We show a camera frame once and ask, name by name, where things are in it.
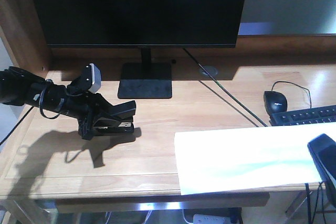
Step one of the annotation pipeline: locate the black monitor cable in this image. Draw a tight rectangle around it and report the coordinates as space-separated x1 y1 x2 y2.
183 48 268 127

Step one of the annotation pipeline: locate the black computer monitor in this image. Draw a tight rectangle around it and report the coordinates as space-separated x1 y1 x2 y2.
33 0 245 99

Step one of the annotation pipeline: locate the black stapler orange label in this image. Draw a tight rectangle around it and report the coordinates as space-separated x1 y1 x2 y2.
92 101 137 135

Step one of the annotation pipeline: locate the white paper sheet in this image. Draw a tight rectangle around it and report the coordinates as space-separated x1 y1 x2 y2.
174 123 335 195

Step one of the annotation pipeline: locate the white power strip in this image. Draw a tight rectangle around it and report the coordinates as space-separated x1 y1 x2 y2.
193 214 231 224

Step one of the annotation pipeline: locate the black keyboard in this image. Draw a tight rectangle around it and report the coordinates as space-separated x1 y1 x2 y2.
270 105 335 126

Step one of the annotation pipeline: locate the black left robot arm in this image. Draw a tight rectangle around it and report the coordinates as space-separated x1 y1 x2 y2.
1 63 136 140

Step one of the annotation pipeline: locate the wooden desk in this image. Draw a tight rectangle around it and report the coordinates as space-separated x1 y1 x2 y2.
0 0 336 224

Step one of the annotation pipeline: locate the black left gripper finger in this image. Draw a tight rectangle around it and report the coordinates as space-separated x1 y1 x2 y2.
93 101 137 123
77 111 95 140

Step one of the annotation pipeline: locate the black computer mouse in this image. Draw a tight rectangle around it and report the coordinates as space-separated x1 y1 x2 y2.
264 91 288 115

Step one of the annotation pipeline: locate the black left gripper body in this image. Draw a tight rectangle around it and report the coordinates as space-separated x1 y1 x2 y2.
61 87 110 127

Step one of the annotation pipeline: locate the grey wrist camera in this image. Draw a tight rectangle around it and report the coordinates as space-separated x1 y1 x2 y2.
66 63 101 95

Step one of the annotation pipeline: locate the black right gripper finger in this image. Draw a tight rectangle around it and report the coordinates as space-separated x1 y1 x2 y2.
307 134 335 203

